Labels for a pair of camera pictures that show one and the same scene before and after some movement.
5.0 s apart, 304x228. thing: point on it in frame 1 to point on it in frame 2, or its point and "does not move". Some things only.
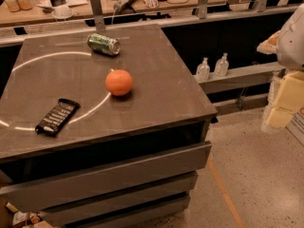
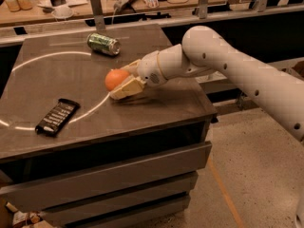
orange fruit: [119, 82] does not move
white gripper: [293, 45] to [148, 68]
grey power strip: [126, 1] does not move
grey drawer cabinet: [103, 129] does not move
